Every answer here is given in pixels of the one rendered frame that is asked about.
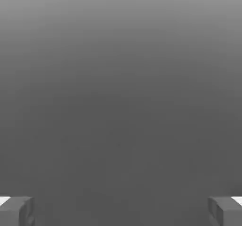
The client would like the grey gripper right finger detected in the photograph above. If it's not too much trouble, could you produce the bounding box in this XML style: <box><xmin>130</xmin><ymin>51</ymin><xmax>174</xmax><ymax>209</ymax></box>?
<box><xmin>207</xmin><ymin>196</ymin><xmax>242</xmax><ymax>226</ymax></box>

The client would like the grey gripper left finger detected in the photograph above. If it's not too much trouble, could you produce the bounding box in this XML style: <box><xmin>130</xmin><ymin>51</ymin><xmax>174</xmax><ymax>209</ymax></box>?
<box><xmin>0</xmin><ymin>196</ymin><xmax>36</xmax><ymax>226</ymax></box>

